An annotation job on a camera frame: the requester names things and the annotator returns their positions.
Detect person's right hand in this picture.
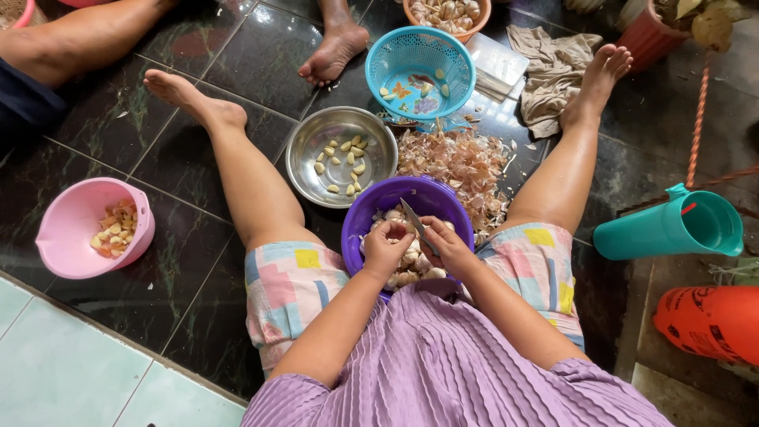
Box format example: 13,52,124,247
419,216,479,280

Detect person's left hand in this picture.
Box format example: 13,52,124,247
362,220,416,280

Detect small steel paring knife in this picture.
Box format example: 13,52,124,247
399,197,441,257

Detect heap of unpeeled garlic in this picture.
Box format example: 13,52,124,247
359,204,457,293

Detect purple plastic bowl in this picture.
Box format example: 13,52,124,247
341,176,475,303

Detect pile of garlic skins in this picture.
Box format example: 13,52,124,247
396,121,520,236

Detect group of peeled garlic cloves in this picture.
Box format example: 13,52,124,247
313,134,370,196

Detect pastel patterned shorts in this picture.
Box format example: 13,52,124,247
244,222,585,378

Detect round stainless steel bowl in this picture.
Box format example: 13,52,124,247
285,106,399,210

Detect purple pleated shirt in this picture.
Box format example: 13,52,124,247
240,279,677,427

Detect person's right leg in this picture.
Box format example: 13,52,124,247
495,43,634,236

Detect person's left leg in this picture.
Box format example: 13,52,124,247
143,69,326,255

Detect teal plastic jug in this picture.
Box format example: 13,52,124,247
593,183,745,262

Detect clear plastic container lid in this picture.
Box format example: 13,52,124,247
465,32,530,103

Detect beige crumpled cloth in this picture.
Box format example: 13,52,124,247
506,25,604,140

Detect blue plastic strainer basket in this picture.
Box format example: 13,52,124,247
364,25,477,123

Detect orange plastic bowl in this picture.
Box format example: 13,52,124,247
402,0,492,44

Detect pile of garlic bulbs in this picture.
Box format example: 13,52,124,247
409,0,482,34

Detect heap of discoloured garlic pieces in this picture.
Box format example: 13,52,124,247
90,198,138,259

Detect orange printed plastic bag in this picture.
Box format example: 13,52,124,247
652,286,759,367

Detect red plant pot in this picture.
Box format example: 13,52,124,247
616,0,692,74

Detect pink plastic spouted bowl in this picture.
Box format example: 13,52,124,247
35,177,156,280

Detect potted plant with leaves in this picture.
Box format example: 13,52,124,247
652,0,755,54

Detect pink woven basket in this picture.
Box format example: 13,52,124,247
0,0,36,30

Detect orange twisted rope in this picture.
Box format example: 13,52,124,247
685,50,759,191

